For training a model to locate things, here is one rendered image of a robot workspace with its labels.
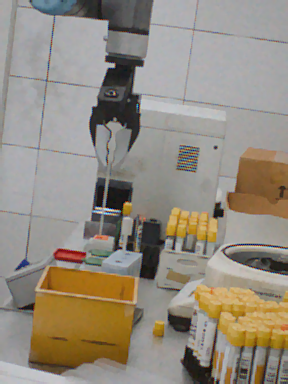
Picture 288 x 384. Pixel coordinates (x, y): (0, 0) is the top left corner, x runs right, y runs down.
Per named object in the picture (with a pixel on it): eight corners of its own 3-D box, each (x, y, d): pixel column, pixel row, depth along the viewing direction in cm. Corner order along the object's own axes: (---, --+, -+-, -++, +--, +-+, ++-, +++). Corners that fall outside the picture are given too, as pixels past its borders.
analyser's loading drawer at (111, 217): (96, 221, 200) (99, 199, 200) (125, 225, 200) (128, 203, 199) (82, 239, 180) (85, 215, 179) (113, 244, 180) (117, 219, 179)
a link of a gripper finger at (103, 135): (110, 171, 162) (117, 122, 160) (106, 176, 156) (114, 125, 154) (94, 169, 162) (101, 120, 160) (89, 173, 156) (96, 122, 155)
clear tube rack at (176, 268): (163, 261, 179) (168, 227, 178) (211, 268, 179) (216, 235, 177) (155, 286, 159) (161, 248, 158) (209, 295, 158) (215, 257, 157)
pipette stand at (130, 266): (102, 306, 143) (110, 247, 141) (143, 314, 141) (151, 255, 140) (84, 322, 133) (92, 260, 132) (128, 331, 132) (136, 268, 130)
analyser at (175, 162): (105, 210, 225) (120, 95, 220) (210, 226, 223) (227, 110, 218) (86, 234, 195) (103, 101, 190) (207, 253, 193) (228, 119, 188)
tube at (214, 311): (197, 376, 116) (211, 299, 114) (209, 379, 116) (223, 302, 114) (194, 379, 115) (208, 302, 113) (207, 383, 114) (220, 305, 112)
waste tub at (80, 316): (39, 330, 127) (47, 264, 125) (129, 342, 127) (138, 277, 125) (26, 362, 114) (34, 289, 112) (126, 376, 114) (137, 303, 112)
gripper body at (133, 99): (139, 125, 162) (148, 60, 160) (135, 128, 153) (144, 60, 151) (99, 119, 162) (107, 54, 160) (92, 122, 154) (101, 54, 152)
